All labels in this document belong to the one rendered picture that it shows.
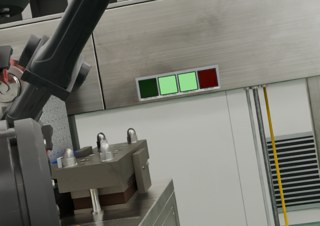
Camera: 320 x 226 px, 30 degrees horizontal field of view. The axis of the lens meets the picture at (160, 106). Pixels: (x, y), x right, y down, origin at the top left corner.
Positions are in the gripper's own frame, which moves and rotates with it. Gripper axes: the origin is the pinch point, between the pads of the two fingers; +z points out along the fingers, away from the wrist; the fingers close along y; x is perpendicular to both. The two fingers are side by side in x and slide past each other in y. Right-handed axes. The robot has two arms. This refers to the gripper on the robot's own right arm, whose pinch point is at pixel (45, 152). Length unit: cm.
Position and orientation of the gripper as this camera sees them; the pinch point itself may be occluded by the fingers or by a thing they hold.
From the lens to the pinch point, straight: 157.1
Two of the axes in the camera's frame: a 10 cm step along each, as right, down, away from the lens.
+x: -0.6, -8.9, 4.5
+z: 2.1, 4.3, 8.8
